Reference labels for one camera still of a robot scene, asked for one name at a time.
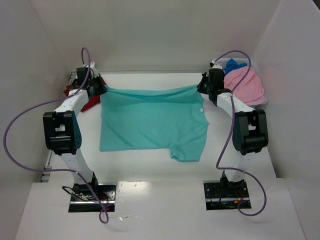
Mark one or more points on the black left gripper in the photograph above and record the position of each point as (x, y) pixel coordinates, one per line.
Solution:
(99, 86)

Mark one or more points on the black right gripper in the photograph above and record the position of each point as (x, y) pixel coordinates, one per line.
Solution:
(203, 85)

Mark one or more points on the teal t shirt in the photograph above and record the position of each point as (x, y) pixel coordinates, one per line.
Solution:
(172, 119)

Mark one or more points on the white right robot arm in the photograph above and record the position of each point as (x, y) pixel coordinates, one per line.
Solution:
(249, 132)

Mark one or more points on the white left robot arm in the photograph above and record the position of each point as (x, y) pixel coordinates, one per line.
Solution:
(62, 132)

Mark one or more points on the red folded t shirt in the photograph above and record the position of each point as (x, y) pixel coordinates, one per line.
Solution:
(94, 100)

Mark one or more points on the white plastic laundry basket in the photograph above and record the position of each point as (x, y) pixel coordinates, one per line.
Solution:
(262, 100)

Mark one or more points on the blue t shirt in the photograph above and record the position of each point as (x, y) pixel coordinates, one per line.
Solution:
(233, 65)

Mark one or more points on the pink t shirt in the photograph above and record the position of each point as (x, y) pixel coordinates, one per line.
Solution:
(245, 85)

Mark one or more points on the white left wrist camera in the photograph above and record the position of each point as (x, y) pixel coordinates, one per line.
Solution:
(93, 69)

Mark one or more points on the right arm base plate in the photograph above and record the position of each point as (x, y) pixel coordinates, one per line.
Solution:
(218, 199)

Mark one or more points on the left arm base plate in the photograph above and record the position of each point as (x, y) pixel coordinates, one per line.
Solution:
(83, 201)

